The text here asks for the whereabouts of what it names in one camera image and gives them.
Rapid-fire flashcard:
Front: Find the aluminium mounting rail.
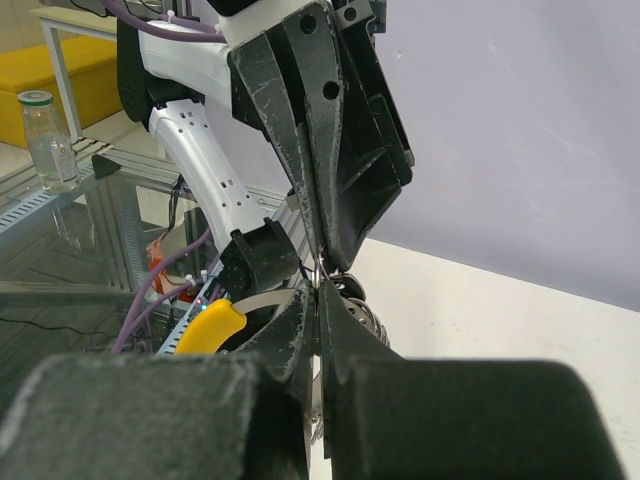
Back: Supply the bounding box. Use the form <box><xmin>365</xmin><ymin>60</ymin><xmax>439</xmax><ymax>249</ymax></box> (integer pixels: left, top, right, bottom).
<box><xmin>0</xmin><ymin>134</ymin><xmax>311</xmax><ymax>281</ymax></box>

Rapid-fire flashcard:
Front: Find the white table frame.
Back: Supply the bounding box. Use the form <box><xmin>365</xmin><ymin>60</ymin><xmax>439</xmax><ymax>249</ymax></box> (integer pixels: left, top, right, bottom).
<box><xmin>30</xmin><ymin>6</ymin><xmax>122</xmax><ymax>139</ymax></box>

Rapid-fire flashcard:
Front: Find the black key fob with ring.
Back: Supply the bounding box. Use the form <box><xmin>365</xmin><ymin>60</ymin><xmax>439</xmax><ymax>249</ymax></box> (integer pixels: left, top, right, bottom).
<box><xmin>311</xmin><ymin>251</ymin><xmax>366</xmax><ymax>301</ymax></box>

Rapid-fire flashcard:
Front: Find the large keyring with yellow grip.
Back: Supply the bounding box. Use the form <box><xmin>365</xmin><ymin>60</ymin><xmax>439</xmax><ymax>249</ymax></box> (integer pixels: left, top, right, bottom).
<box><xmin>174</xmin><ymin>289</ymin><xmax>391</xmax><ymax>446</ymax></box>

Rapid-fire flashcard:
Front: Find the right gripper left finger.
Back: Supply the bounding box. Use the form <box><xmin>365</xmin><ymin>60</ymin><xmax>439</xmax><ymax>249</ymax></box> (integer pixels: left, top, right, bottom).
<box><xmin>1</xmin><ymin>282</ymin><xmax>314</xmax><ymax>479</ymax></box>

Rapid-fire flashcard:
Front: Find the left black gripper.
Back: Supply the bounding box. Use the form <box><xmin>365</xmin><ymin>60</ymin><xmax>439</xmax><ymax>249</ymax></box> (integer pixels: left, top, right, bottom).
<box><xmin>228</xmin><ymin>1</ymin><xmax>414</xmax><ymax>271</ymax></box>

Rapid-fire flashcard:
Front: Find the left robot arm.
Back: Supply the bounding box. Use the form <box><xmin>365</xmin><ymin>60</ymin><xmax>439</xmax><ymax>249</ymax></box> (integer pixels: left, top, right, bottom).
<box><xmin>105</xmin><ymin>1</ymin><xmax>415</xmax><ymax>300</ymax></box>

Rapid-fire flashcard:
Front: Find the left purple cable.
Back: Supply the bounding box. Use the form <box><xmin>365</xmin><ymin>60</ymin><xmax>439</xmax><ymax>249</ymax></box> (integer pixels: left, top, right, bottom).
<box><xmin>102</xmin><ymin>0</ymin><xmax>231</xmax><ymax>356</ymax></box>

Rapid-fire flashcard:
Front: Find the clear glass bottle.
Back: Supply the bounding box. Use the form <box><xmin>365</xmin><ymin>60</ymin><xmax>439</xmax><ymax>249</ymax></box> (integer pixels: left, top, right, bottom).
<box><xmin>18</xmin><ymin>90</ymin><xmax>80</xmax><ymax>194</ymax></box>

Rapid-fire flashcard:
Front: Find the yellow box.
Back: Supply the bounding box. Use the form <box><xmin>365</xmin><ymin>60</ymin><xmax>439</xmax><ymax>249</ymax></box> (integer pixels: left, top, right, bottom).
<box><xmin>0</xmin><ymin>34</ymin><xmax>131</xmax><ymax>151</ymax></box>

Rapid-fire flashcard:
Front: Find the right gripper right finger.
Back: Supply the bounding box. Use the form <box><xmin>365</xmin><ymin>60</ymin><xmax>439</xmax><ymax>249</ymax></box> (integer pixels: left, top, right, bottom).
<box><xmin>317</xmin><ymin>282</ymin><xmax>624</xmax><ymax>479</ymax></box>

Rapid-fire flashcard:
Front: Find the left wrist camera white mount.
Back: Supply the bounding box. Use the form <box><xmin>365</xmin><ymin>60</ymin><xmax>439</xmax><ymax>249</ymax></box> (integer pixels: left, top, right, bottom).
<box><xmin>209</xmin><ymin>0</ymin><xmax>309</xmax><ymax>48</ymax></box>

